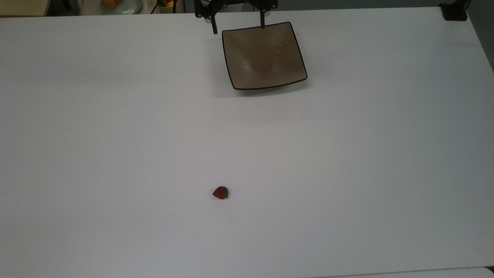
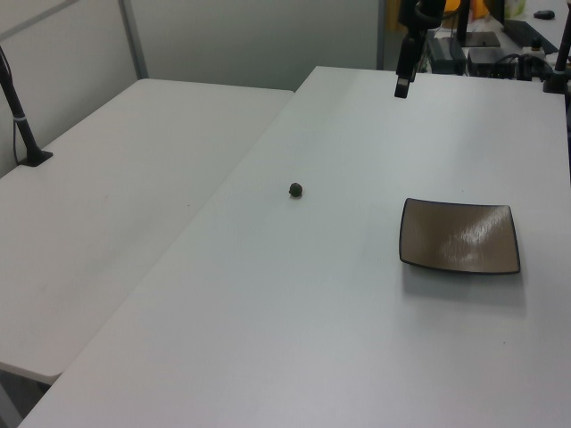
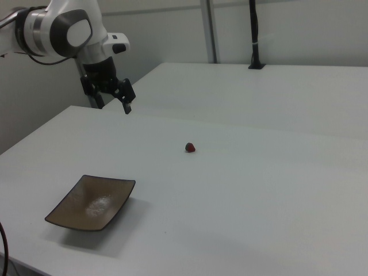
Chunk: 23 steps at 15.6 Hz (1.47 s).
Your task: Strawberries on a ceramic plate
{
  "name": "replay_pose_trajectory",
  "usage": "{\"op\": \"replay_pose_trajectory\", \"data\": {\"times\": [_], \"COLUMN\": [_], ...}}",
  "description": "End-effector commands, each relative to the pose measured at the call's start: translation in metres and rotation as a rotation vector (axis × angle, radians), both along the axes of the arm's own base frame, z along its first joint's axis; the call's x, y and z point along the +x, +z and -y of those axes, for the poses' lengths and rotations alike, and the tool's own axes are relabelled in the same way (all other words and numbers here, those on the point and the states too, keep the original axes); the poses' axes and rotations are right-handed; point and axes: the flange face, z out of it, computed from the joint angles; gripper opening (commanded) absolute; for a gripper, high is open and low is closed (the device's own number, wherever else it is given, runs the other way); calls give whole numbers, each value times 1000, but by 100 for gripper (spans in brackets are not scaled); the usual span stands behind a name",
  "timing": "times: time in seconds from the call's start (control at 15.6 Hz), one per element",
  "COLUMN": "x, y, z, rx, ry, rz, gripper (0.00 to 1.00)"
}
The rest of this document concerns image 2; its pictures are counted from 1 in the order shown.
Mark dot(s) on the red strawberry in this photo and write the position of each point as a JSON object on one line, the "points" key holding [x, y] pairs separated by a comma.
{"points": [[295, 189]]}

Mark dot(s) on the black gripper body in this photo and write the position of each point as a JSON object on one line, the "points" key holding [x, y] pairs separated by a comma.
{"points": [[410, 11]]}

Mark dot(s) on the black computer mouse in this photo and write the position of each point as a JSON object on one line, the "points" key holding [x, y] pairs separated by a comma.
{"points": [[544, 14]]}

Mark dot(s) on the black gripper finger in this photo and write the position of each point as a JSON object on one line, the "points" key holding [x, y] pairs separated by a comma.
{"points": [[404, 62], [415, 58]]}

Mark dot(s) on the black camera stand pole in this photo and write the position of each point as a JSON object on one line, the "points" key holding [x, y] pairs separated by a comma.
{"points": [[560, 58], [20, 120]]}

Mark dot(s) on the black box with green light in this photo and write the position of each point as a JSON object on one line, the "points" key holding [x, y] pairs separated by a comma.
{"points": [[488, 60]]}

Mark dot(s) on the black keyboard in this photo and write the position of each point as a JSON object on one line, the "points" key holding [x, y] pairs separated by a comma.
{"points": [[526, 35]]}

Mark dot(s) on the black monitor stand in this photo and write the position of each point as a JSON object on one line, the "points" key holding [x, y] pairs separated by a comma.
{"points": [[464, 22]]}

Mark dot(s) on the white side table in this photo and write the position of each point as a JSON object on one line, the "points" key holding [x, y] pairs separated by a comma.
{"points": [[111, 200]]}

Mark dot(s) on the grey partition frame post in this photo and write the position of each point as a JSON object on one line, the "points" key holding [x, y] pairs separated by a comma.
{"points": [[134, 40], [381, 35]]}

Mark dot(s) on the black electronics box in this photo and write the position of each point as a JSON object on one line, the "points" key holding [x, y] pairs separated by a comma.
{"points": [[444, 53]]}

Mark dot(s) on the square brown ceramic plate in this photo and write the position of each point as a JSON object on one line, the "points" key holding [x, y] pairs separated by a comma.
{"points": [[459, 236]]}

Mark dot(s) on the emergency stop button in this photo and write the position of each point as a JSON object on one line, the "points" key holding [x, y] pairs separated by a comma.
{"points": [[536, 44]]}

